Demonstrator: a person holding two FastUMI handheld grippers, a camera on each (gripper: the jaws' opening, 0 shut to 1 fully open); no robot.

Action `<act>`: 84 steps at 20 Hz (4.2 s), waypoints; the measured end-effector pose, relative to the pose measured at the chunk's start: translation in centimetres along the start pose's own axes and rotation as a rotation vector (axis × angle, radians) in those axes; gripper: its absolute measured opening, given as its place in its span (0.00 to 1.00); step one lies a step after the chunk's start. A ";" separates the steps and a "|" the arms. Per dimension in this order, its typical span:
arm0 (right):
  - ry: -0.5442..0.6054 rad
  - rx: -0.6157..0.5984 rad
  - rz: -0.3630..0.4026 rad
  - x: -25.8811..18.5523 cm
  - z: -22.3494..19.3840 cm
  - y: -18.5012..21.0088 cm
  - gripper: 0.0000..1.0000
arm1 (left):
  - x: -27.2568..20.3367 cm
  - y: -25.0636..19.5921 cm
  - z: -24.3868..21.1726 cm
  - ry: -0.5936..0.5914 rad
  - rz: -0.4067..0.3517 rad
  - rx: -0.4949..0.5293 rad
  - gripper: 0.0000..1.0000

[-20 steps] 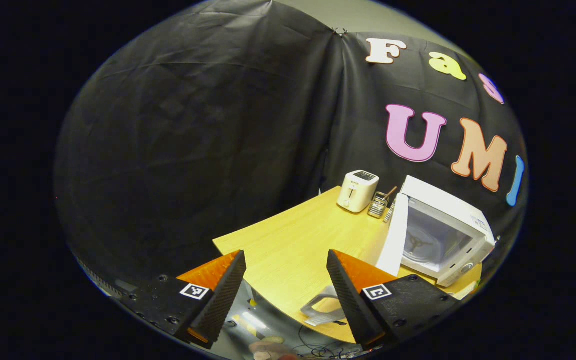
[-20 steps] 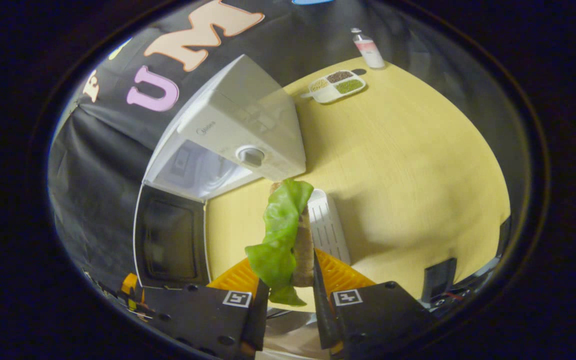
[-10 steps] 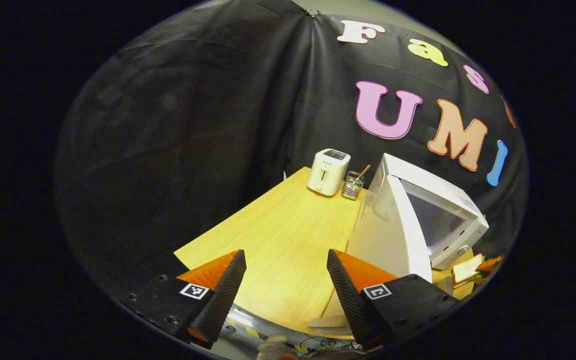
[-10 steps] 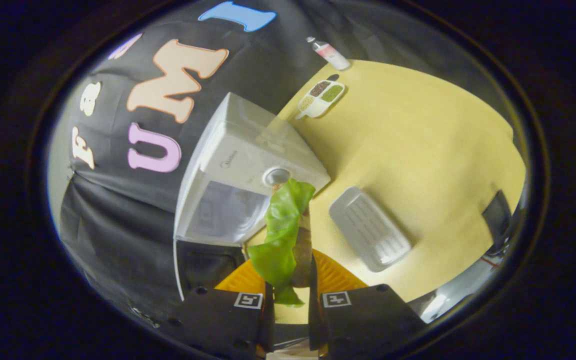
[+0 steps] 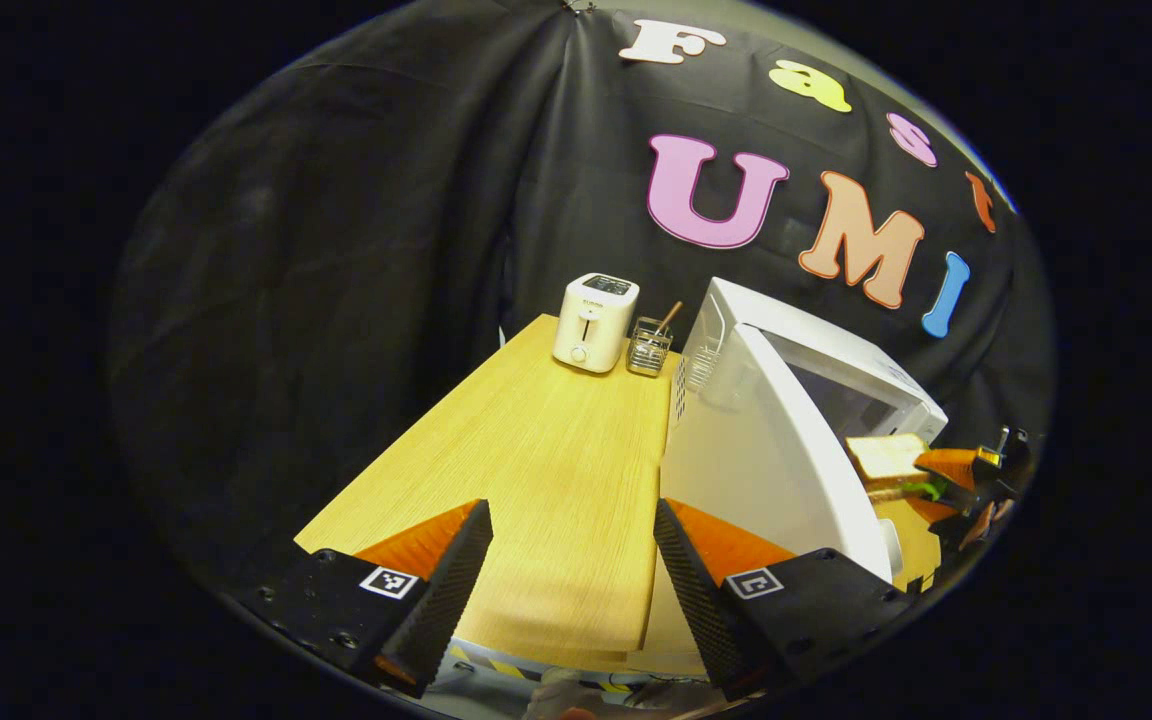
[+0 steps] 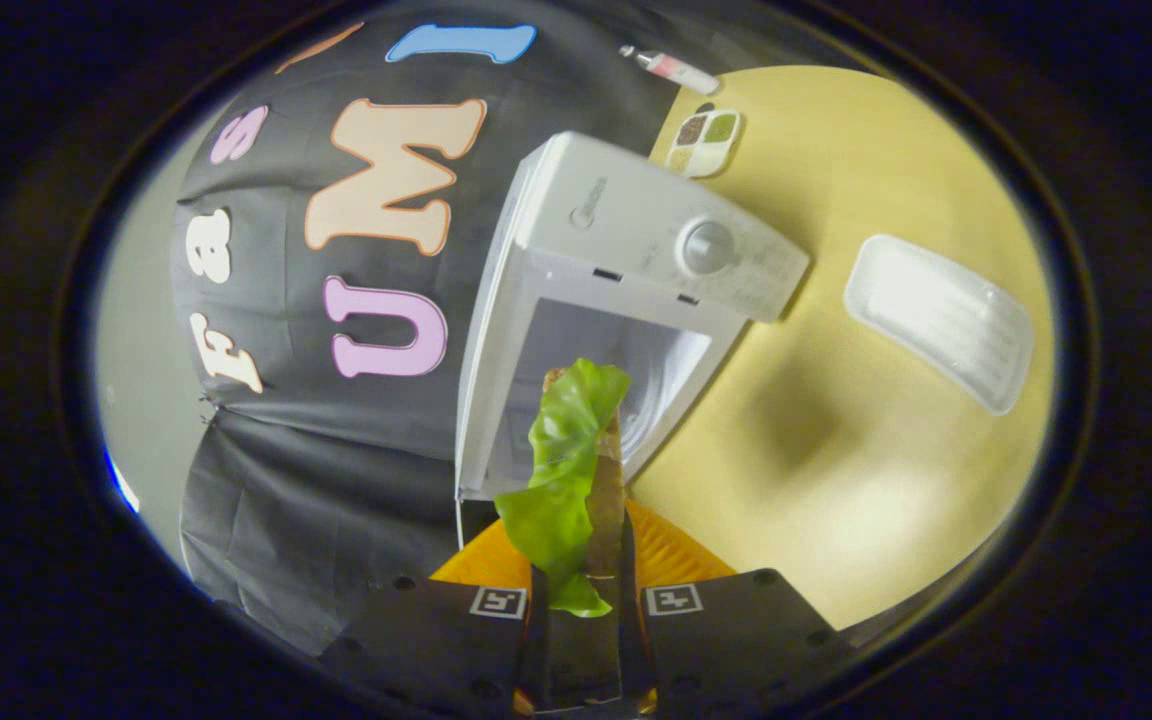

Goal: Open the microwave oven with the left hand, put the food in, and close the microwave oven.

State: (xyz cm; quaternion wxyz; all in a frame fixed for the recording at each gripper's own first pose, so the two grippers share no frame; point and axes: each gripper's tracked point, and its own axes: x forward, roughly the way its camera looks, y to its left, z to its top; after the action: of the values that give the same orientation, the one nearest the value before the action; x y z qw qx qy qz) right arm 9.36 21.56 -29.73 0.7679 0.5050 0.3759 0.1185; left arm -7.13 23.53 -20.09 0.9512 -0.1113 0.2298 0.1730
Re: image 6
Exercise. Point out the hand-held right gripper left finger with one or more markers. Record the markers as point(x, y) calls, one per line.
point(436, 640)

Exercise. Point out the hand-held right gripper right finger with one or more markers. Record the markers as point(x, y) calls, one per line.
point(726, 640)

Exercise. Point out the bread sandwich with lettuce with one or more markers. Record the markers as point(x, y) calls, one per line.
point(561, 460)

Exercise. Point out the white microwave oven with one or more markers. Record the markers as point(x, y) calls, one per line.
point(616, 210)

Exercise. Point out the black backdrop cloth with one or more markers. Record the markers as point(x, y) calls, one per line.
point(316, 480)

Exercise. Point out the white plastic tray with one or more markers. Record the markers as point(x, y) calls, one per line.
point(941, 320)

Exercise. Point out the white divided dish with grains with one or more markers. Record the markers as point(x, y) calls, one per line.
point(701, 142)

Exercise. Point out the small clear plastic bottle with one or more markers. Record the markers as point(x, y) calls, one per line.
point(676, 70)

